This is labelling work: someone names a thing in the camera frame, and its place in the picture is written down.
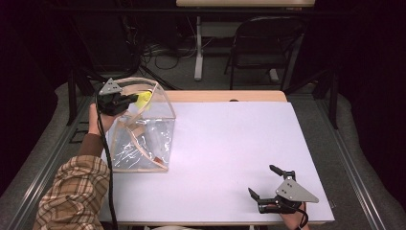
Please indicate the clear bag with beige trim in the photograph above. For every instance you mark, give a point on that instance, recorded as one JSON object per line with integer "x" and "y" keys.
{"x": 146, "y": 140}

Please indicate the black metal stand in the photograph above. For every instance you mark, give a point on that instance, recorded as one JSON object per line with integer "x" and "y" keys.
{"x": 72, "y": 96}
{"x": 333, "y": 102}

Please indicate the yellow shuttlecock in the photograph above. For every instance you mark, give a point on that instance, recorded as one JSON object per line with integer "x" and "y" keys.
{"x": 143, "y": 98}

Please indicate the white-legged desk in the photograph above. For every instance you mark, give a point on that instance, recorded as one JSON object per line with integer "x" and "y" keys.
{"x": 198, "y": 48}

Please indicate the person's left hand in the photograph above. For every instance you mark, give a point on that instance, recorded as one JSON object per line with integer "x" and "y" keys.
{"x": 105, "y": 123}

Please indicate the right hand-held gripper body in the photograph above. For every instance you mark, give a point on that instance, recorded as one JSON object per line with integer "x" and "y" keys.
{"x": 293, "y": 191}

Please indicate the person's right hand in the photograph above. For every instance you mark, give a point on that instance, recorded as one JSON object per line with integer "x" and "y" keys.
{"x": 297, "y": 220}

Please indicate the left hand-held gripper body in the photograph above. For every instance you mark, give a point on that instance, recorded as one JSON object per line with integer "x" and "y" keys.
{"x": 110, "y": 87}

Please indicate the white table cover sheet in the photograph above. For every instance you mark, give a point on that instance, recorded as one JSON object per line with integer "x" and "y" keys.
{"x": 217, "y": 143}

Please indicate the metal floor rail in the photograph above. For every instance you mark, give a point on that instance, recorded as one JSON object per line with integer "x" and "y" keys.
{"x": 48, "y": 159}
{"x": 348, "y": 153}

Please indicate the black folding chair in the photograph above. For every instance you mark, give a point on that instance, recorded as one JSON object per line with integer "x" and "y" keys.
{"x": 265, "y": 41}

